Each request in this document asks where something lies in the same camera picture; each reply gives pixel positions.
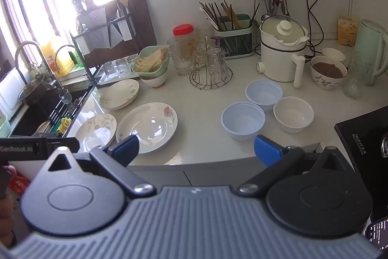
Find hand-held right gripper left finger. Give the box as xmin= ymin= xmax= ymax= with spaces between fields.
xmin=45 ymin=134 xmax=156 ymax=199

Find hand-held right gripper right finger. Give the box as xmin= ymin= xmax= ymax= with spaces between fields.
xmin=236 ymin=134 xmax=344 ymax=198

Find pink flower ceramic plate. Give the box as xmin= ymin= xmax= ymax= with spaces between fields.
xmin=116 ymin=102 xmax=178 ymax=155

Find leaf pattern ceramic plate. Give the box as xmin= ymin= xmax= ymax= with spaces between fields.
xmin=99 ymin=79 xmax=140 ymax=110
xmin=75 ymin=113 xmax=118 ymax=153

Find light blue plastic bowl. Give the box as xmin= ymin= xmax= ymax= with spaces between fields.
xmin=221 ymin=101 xmax=266 ymax=141
xmin=245 ymin=80 xmax=284 ymax=111

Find white plastic bowl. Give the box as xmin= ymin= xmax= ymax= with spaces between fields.
xmin=273 ymin=96 xmax=315 ymax=134

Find person's left hand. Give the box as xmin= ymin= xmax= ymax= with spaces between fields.
xmin=1 ymin=164 xmax=18 ymax=187

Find black kitchen sink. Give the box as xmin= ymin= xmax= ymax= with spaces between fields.
xmin=9 ymin=84 xmax=94 ymax=138

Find red packet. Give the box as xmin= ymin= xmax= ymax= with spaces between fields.
xmin=9 ymin=174 xmax=31 ymax=196

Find yellow sponge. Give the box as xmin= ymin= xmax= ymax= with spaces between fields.
xmin=57 ymin=117 xmax=72 ymax=134

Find steel pot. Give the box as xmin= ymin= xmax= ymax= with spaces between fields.
xmin=18 ymin=74 xmax=57 ymax=106

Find white plastic board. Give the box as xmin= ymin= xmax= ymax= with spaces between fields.
xmin=0 ymin=68 xmax=23 ymax=120

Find small clear glass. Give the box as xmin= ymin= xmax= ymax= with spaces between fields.
xmin=58 ymin=89 xmax=73 ymax=105

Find metal tray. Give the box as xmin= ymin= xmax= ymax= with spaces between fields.
xmin=96 ymin=60 xmax=141 ymax=86

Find white bowl with red foot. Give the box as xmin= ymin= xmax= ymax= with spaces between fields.
xmin=139 ymin=69 xmax=169 ymax=88

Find enoki mushrooms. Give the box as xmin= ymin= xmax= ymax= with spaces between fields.
xmin=133 ymin=46 xmax=170 ymax=73

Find white electric cooker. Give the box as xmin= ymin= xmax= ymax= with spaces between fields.
xmin=256 ymin=15 xmax=310 ymax=88

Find white coffee mug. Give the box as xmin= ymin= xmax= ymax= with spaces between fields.
xmin=310 ymin=55 xmax=348 ymax=90

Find yellow green bottle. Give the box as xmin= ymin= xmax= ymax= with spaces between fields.
xmin=59 ymin=48 xmax=76 ymax=76

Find yellow detergent bottle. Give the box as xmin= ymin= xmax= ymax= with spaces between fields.
xmin=41 ymin=39 xmax=61 ymax=74

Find green square bowl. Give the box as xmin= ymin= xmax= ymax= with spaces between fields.
xmin=131 ymin=46 xmax=170 ymax=77

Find black stove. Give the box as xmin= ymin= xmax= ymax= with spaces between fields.
xmin=334 ymin=106 xmax=388 ymax=175

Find textured clear glass cup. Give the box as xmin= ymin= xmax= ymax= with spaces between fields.
xmin=167 ymin=36 xmax=194 ymax=77

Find brown porridge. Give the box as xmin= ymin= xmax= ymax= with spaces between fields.
xmin=313 ymin=62 xmax=344 ymax=78

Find set of clear drinking glasses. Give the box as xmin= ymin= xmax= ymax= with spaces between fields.
xmin=189 ymin=25 xmax=231 ymax=77

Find tall steel faucet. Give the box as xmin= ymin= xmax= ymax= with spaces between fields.
xmin=15 ymin=41 xmax=63 ymax=86

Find green chopstick holder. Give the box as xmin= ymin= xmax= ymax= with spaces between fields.
xmin=214 ymin=14 xmax=253 ymax=60

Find clear glass bottle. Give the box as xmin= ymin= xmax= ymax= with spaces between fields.
xmin=342 ymin=53 xmax=364 ymax=100

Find short steel faucet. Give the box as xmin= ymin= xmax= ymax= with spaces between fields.
xmin=55 ymin=44 xmax=81 ymax=77

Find small white ceramic bowl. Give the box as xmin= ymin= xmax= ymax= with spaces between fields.
xmin=321 ymin=47 xmax=346 ymax=63

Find black dish rack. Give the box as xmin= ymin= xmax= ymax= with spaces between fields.
xmin=69 ymin=0 xmax=137 ymax=88

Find clear jar with red lid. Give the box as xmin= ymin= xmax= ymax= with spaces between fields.
xmin=171 ymin=24 xmax=196 ymax=71

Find brown cutting board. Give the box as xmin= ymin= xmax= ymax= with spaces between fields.
xmin=85 ymin=0 xmax=158 ymax=65

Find black smartphone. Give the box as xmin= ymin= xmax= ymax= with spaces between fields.
xmin=365 ymin=217 xmax=388 ymax=253

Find bundle of chopsticks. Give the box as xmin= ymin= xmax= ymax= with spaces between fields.
xmin=198 ymin=0 xmax=243 ymax=32

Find yellow box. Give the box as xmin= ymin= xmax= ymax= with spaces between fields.
xmin=337 ymin=15 xmax=361 ymax=46

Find pale green kettle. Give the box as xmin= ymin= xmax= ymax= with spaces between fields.
xmin=355 ymin=19 xmax=388 ymax=87

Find wire cup rack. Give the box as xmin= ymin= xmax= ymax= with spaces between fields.
xmin=189 ymin=34 xmax=233 ymax=90

